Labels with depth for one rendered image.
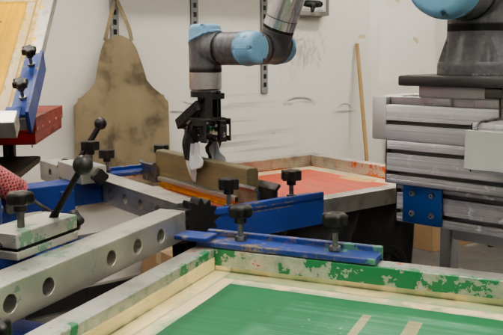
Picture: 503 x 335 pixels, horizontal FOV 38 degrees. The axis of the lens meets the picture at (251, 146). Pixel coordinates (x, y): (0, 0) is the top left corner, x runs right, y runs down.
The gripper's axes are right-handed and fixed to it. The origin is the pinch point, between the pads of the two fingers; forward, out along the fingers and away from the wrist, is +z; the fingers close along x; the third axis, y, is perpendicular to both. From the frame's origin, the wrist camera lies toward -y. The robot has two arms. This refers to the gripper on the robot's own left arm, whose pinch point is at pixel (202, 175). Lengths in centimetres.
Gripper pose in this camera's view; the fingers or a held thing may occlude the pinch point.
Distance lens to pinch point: 172.0
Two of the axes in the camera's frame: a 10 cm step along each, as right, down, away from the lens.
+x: 8.1, -0.8, 5.9
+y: 5.9, 1.0, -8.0
